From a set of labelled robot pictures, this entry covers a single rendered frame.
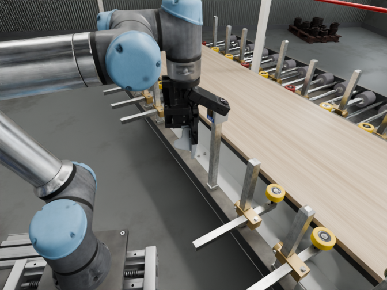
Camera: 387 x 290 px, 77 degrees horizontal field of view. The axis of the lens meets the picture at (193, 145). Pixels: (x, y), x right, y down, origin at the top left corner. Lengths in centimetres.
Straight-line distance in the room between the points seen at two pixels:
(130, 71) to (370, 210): 112
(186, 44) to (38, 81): 26
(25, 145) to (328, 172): 121
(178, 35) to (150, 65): 16
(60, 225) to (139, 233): 147
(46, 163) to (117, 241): 32
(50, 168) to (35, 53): 36
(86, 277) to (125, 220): 144
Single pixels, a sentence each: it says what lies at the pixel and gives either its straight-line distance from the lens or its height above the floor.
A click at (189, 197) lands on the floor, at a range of 222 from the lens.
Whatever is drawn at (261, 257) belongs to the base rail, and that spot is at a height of 70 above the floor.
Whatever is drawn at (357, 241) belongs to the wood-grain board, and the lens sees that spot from 113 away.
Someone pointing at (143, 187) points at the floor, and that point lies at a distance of 234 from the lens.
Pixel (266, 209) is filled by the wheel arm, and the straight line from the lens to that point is 119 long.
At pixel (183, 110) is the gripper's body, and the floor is 145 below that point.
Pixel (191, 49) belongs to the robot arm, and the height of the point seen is 159.
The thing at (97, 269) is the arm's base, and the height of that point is 109.
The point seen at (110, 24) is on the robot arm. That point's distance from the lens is 49.
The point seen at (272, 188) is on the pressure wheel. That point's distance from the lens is 115.
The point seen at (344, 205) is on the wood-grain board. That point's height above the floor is 90.
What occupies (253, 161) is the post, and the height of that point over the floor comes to 111.
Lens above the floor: 174
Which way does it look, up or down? 39 degrees down
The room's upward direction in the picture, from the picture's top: straight up
